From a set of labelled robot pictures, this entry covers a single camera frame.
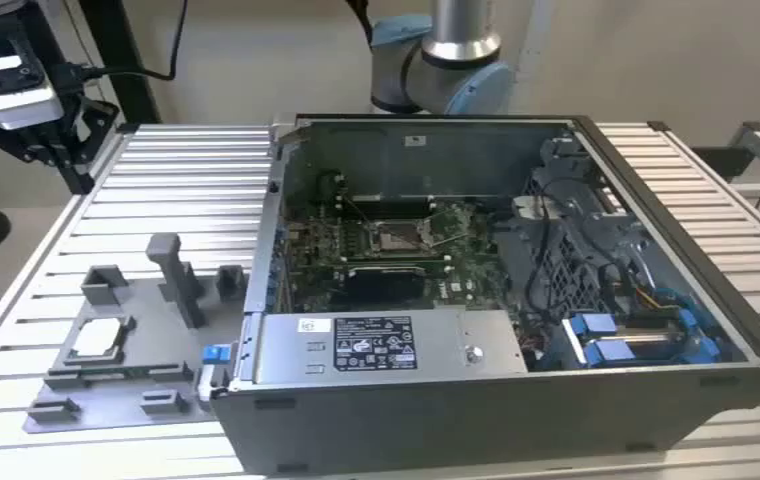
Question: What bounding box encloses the black vertical post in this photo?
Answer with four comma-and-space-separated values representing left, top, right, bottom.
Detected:
78, 0, 162, 126

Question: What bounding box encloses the silver power supply unit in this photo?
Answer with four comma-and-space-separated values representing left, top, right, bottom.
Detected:
250, 309, 530, 387

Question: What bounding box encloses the green motherboard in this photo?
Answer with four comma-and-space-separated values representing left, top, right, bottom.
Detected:
277, 199, 529, 321

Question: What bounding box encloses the black RAM slot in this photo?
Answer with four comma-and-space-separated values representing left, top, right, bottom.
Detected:
343, 255, 451, 267
345, 194, 435, 209

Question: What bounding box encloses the blue disk carrier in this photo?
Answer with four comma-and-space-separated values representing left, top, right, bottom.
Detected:
561, 311, 616, 335
581, 338, 636, 370

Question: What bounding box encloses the thin metal locking lever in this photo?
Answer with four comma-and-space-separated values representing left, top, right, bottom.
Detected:
341, 193, 377, 226

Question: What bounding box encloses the open black PC case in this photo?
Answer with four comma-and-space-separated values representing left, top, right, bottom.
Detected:
209, 113, 760, 474

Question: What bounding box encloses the black wire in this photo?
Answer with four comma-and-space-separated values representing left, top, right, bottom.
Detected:
526, 197, 625, 314

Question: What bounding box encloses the CPU socket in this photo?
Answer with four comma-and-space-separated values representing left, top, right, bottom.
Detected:
367, 219, 431, 254

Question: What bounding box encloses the black heatsink block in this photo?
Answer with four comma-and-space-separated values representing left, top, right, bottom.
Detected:
330, 264, 430, 307

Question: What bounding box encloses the black camera cable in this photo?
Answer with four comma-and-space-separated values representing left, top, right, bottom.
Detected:
51, 0, 189, 96

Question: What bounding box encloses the grey metal disk bay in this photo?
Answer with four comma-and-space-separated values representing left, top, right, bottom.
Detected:
495, 134, 749, 374

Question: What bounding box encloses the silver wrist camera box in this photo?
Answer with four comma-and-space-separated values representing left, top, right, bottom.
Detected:
0, 29, 64, 131

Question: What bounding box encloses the blue plastic tab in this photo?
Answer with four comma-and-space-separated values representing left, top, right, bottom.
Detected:
198, 343, 231, 365

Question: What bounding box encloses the silver CPU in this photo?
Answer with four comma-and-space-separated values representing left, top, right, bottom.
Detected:
68, 317, 131, 359

